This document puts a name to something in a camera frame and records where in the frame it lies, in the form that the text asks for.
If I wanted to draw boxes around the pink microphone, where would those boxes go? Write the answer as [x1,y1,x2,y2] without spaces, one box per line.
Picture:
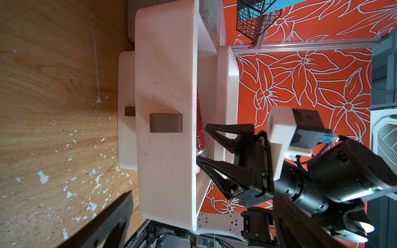
[196,165,201,177]

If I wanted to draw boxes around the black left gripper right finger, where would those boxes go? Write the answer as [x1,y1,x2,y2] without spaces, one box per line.
[273,193,345,248]

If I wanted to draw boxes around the black wire wall basket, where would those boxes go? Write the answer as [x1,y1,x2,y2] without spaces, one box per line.
[236,0,282,41]

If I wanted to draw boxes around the white drawer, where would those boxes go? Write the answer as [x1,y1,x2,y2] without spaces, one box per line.
[117,51,138,171]
[135,1,204,231]

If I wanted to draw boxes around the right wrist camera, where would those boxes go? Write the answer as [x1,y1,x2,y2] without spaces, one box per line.
[267,106,339,181]

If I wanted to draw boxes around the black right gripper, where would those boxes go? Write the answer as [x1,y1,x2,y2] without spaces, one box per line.
[196,124,275,207]

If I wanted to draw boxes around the blue box in basket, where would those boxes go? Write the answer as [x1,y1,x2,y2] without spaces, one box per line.
[264,0,306,14]

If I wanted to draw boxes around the red glitter microphone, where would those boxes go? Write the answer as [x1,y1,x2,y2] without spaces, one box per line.
[196,93,208,158]

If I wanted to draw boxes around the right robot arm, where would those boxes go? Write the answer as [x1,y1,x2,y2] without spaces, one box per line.
[196,124,397,248]

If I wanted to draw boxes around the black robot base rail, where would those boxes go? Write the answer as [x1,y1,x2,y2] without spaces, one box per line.
[124,220,247,248]

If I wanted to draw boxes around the white drawer cabinet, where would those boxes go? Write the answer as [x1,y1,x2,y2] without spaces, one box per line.
[117,1,239,231]

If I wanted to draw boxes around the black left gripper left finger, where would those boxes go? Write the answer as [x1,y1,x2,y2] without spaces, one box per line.
[59,191,133,248]

